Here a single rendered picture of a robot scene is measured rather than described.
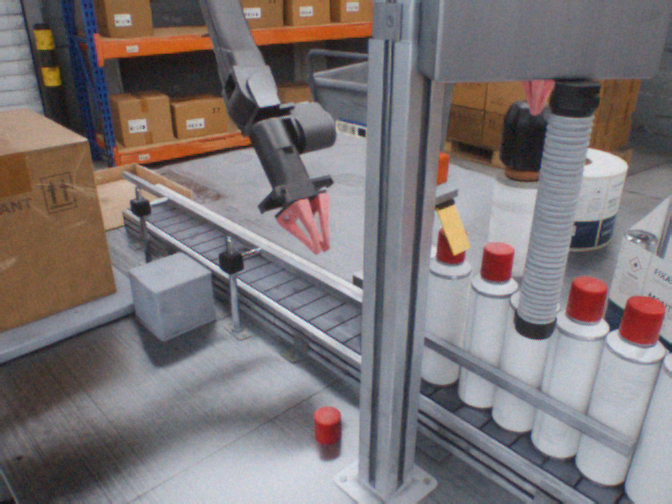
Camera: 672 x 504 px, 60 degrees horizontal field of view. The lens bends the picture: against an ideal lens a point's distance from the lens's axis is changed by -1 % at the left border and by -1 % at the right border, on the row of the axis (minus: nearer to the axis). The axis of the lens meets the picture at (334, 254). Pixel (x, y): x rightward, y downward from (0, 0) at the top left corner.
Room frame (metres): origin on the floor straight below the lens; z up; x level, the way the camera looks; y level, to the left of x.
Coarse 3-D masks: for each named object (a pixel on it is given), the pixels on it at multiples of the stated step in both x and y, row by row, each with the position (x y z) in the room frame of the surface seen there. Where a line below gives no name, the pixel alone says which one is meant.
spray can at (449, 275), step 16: (448, 256) 0.60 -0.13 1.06; (464, 256) 0.60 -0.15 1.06; (432, 272) 0.60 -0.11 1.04; (448, 272) 0.59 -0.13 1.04; (464, 272) 0.59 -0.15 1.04; (432, 288) 0.60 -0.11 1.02; (448, 288) 0.59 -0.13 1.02; (464, 288) 0.59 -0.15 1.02; (432, 304) 0.60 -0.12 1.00; (448, 304) 0.59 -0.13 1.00; (464, 304) 0.59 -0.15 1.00; (432, 320) 0.59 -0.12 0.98; (448, 320) 0.59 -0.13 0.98; (464, 320) 0.60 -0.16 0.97; (448, 336) 0.59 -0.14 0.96; (432, 352) 0.59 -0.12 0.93; (432, 368) 0.59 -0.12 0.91; (448, 368) 0.59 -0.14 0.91; (432, 384) 0.59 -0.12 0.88; (448, 384) 0.59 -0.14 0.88
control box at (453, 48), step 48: (432, 0) 0.43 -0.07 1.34; (480, 0) 0.42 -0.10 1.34; (528, 0) 0.42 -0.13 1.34; (576, 0) 0.43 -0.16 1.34; (624, 0) 0.43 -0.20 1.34; (432, 48) 0.42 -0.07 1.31; (480, 48) 0.42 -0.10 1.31; (528, 48) 0.42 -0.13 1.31; (576, 48) 0.43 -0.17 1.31; (624, 48) 0.43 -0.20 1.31
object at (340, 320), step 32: (160, 224) 1.10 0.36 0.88; (192, 224) 1.10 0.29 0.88; (256, 256) 0.96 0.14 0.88; (256, 288) 0.84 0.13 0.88; (288, 288) 0.84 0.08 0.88; (320, 288) 0.84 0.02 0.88; (320, 320) 0.74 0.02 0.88; (352, 320) 0.74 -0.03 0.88; (480, 416) 0.54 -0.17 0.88; (512, 448) 0.48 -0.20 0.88; (576, 480) 0.44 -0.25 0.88
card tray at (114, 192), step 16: (96, 176) 1.47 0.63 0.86; (112, 176) 1.49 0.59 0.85; (144, 176) 1.50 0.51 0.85; (160, 176) 1.43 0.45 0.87; (112, 192) 1.41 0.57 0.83; (128, 192) 1.41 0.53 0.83; (144, 192) 1.41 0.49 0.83; (176, 192) 1.37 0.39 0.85; (112, 208) 1.30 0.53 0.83; (112, 224) 1.21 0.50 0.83
